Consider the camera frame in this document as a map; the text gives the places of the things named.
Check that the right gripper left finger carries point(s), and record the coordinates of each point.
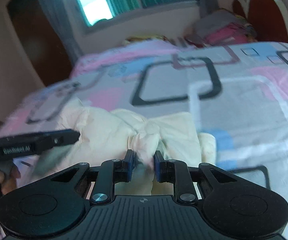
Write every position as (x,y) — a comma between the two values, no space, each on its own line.
(57,203)

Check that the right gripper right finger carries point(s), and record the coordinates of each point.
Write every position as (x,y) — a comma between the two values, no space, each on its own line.
(228,203)

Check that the cream large garment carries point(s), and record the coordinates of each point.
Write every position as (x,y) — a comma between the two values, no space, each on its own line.
(106,135)

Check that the magenta folded clothes pile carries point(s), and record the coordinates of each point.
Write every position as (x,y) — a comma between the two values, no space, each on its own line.
(232,33)

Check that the person left hand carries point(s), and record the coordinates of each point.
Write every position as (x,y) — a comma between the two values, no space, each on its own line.
(9,184)

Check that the patterned bed sheet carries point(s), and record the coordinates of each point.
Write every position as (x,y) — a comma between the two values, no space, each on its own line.
(238,94)

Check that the pink purple blanket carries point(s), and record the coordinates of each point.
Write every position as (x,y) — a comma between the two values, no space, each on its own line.
(132,51)

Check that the dark wooden door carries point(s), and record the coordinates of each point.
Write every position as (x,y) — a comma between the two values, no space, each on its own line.
(39,40)

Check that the grey left curtain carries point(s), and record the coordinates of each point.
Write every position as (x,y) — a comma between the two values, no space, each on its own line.
(58,18)

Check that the yellow patterned cloth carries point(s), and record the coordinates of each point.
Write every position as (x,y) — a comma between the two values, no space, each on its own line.
(134,39)

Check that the red white headboard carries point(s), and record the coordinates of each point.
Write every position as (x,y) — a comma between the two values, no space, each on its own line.
(269,18)

